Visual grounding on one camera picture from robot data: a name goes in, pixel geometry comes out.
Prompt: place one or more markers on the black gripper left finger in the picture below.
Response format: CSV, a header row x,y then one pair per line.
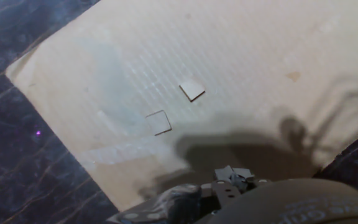
x,y
221,189

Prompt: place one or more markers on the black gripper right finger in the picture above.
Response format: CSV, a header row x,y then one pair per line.
x,y
244,174

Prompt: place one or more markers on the tiny wooden cube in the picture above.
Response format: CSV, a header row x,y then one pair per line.
x,y
158,123
192,89

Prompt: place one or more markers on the brown cardboard sheet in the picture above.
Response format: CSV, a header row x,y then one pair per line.
x,y
228,46

